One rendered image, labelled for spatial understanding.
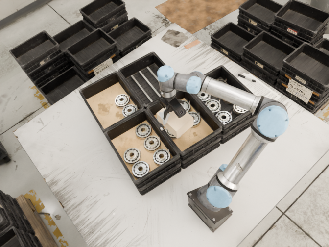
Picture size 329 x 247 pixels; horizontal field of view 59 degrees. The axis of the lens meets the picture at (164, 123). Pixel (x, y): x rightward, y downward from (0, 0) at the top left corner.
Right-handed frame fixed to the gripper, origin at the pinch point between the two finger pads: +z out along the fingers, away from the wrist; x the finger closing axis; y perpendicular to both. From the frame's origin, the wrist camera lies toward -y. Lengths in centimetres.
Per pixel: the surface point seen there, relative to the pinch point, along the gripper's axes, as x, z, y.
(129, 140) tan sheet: 21.7, 26.5, 22.0
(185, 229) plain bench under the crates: 31, 40, -38
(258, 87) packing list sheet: -75, 40, -2
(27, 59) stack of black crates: 33, 59, 187
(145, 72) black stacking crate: -22, 26, 59
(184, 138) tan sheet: -4.0, 26.7, -1.3
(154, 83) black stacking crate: -20, 26, 46
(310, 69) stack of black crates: -134, 61, -11
